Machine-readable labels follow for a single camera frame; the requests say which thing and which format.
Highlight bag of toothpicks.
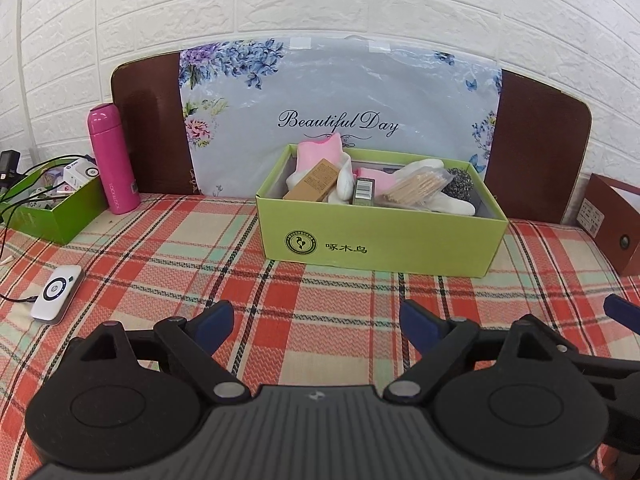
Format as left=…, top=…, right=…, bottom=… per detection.
left=374, top=167, right=451, bottom=209

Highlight gold brown small box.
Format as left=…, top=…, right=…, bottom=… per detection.
left=283, top=159, right=340, bottom=203

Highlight white glove pink cuff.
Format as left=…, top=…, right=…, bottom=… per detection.
left=285, top=133, right=355, bottom=204

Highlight silver blue long box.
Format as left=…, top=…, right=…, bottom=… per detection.
left=352, top=178, right=375, bottom=207

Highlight plaid bed sheet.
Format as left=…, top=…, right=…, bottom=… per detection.
left=1, top=195, right=639, bottom=479

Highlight light green cardboard box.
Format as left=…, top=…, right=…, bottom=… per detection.
left=256, top=144, right=508, bottom=278

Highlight white power bank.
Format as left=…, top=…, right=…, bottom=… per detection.
left=30, top=264, right=84, bottom=325

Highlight small green tray box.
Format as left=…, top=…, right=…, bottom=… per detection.
left=1, top=155, right=107, bottom=245

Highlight dark brown wooden headboard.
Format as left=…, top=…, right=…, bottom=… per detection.
left=111, top=52, right=591, bottom=223

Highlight pink thermos bottle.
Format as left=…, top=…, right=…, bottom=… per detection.
left=87, top=104, right=141, bottom=214

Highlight floral plastic wrapped pillow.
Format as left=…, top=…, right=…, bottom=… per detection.
left=178, top=37, right=503, bottom=197

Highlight black cables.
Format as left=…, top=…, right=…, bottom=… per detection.
left=0, top=148, right=97, bottom=306

